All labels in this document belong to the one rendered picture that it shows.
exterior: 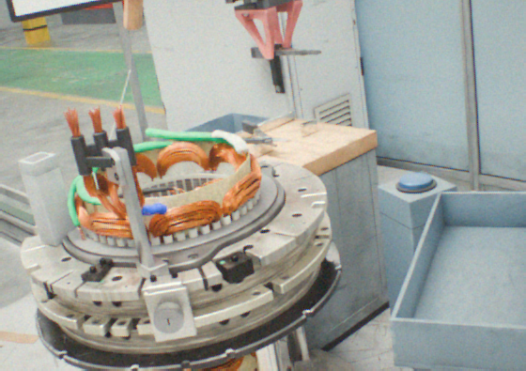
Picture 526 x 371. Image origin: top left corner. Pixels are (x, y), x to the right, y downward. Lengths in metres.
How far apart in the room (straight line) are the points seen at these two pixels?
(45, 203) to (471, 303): 0.41
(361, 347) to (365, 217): 0.19
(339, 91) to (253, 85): 0.40
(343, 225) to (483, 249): 0.30
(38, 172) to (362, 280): 0.52
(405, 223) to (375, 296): 0.25
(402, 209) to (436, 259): 0.14
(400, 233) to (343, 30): 2.40
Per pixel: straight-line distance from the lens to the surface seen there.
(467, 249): 0.73
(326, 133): 1.00
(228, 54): 3.22
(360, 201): 0.99
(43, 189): 0.71
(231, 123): 1.19
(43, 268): 0.69
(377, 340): 1.03
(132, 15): 0.67
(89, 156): 0.59
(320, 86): 3.12
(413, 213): 0.83
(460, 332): 0.55
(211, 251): 0.62
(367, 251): 1.03
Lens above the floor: 1.37
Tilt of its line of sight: 20 degrees down
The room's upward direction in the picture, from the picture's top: 10 degrees counter-clockwise
